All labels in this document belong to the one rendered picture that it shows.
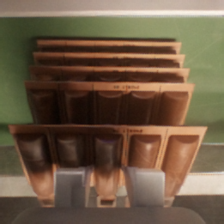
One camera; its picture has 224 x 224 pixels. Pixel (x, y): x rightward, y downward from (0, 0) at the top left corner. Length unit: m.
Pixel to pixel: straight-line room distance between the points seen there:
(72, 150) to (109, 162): 0.02
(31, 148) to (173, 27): 0.13
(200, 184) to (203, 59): 0.13
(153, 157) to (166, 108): 0.04
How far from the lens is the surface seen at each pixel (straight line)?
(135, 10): 0.20
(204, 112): 0.29
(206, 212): 0.39
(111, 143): 0.15
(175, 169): 0.18
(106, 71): 0.19
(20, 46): 0.24
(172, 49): 0.22
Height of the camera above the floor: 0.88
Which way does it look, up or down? 44 degrees down
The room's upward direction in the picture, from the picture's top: 178 degrees counter-clockwise
